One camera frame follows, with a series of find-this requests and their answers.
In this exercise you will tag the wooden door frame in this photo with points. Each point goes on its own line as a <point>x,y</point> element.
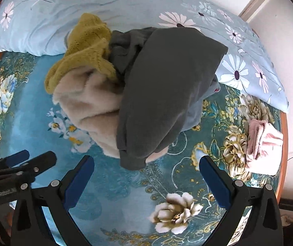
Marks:
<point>254,5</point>

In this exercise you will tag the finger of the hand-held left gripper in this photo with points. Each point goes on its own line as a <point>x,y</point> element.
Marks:
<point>42,160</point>
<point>17,157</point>

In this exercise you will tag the blue-grey garment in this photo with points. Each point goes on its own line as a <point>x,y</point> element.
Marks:
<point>200,107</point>

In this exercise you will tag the light blue floral quilt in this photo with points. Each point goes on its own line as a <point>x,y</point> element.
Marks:
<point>136,5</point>

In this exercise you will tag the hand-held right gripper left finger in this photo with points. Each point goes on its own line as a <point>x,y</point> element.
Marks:
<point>77,182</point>

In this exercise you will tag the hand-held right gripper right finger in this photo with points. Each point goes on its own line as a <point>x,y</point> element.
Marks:
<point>215,182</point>

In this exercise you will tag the dark grey pants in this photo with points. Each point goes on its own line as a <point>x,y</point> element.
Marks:
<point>166,82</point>

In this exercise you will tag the teal floral blanket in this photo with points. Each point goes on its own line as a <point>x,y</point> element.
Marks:
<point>21,123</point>

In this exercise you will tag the mustard knitted sweater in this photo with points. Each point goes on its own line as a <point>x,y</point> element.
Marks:
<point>85,46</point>

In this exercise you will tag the beige fleece garment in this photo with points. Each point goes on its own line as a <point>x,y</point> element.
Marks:
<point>90,107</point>

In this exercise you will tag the folded pink garment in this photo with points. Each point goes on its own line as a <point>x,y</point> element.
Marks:
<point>264,143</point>

